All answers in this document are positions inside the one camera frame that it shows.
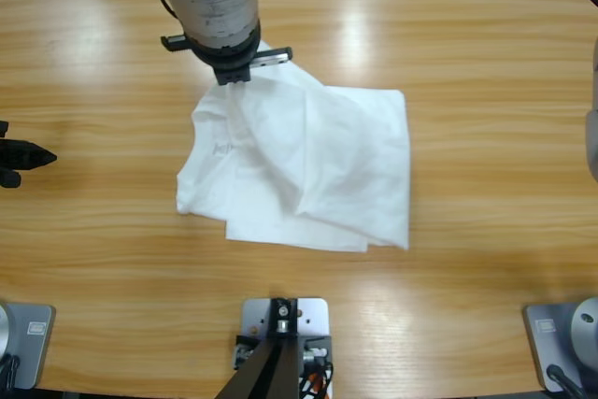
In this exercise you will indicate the white mounting block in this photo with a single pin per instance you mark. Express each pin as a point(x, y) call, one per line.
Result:
point(313, 315)

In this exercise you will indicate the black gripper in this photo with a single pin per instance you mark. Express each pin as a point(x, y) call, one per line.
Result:
point(9, 180)
point(231, 62)

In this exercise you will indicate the black stand clamp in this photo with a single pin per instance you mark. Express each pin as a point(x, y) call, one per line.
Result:
point(320, 342)

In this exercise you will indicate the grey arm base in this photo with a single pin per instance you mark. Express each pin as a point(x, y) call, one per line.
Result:
point(546, 329)
point(32, 329)

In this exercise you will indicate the white t-shirt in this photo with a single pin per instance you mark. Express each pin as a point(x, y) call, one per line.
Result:
point(317, 161)

